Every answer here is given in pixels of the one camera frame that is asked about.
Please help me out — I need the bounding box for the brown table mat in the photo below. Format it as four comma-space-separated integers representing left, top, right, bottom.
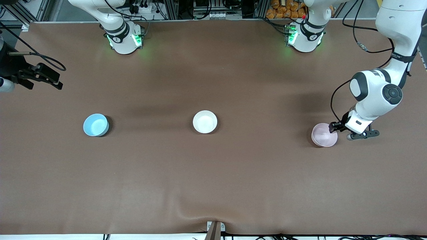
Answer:
0, 19, 427, 235

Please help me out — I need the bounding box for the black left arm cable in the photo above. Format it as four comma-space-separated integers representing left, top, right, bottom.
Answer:
331, 0, 396, 122

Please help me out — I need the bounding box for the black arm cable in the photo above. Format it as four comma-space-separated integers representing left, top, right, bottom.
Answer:
0, 21, 67, 71
331, 0, 396, 122

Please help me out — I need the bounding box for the pink bowl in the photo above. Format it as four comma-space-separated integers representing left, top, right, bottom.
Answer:
311, 123, 338, 147

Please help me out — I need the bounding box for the small metal bracket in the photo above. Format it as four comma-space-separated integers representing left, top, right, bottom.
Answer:
206, 221, 226, 232

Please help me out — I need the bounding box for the orange items crate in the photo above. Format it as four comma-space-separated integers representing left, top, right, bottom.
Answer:
266, 0, 334, 19

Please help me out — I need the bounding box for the black base cable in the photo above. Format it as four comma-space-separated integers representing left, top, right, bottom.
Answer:
259, 16, 288, 36
103, 0, 150, 23

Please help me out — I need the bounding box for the white bowl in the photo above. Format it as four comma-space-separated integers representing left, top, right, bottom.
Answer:
192, 110, 218, 134

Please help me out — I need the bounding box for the aluminium frame post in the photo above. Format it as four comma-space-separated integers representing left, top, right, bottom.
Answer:
162, 0, 179, 20
253, 0, 268, 19

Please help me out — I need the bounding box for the blue bowl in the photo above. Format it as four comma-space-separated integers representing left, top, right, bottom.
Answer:
83, 113, 109, 137

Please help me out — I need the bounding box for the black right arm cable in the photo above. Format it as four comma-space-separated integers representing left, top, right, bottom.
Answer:
0, 21, 67, 71

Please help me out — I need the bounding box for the aluminium frame corner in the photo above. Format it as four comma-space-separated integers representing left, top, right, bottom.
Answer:
0, 0, 50, 32

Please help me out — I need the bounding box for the white power strip with plugs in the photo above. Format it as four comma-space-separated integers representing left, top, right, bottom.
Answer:
128, 2, 159, 15

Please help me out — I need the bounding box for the long white socket strip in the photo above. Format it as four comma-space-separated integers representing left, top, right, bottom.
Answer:
193, 12, 243, 20

